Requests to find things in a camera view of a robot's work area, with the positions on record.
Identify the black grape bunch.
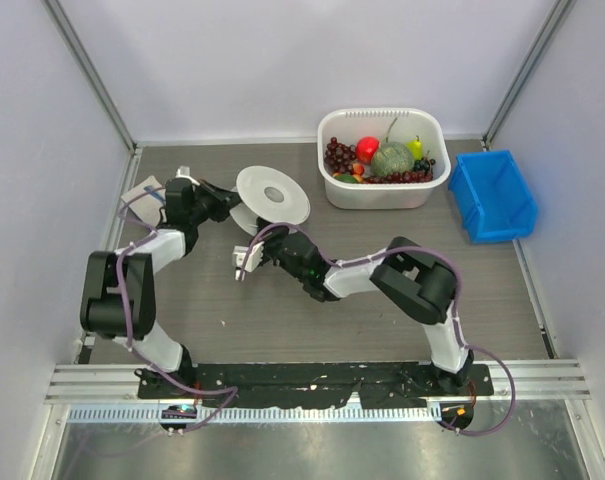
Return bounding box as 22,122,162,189
413,157,436,174

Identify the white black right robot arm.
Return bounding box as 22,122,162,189
256,229,474,395

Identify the dark red grape bunch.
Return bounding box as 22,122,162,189
324,137,357,174

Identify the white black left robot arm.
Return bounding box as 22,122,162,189
79,175,241,399

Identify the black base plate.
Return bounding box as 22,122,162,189
136,360,496,409

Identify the white slotted cable duct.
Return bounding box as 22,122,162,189
67,402,441,424

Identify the white plastic fruit basket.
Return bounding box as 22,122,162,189
317,107,452,210

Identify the white blue razor package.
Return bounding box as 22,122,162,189
118,176,165,226

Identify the white perforated cable spool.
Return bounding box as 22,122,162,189
230,166,311,236

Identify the red apple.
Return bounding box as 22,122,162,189
355,136,380,165

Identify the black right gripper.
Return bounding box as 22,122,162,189
251,213,308,282

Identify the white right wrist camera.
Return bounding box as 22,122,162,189
232,241,264,281

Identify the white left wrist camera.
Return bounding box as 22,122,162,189
175,166,200,186

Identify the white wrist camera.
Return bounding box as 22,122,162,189
232,241,264,281
175,166,200,186

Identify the small peach fruit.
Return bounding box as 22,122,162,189
350,163,365,176

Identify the yellow green pear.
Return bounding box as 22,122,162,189
407,136,424,160

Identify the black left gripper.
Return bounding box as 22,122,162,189
188,179,245,226

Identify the green netted melon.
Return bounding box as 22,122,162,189
371,142,415,177

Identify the blue plastic bin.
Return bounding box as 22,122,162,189
449,150,538,244

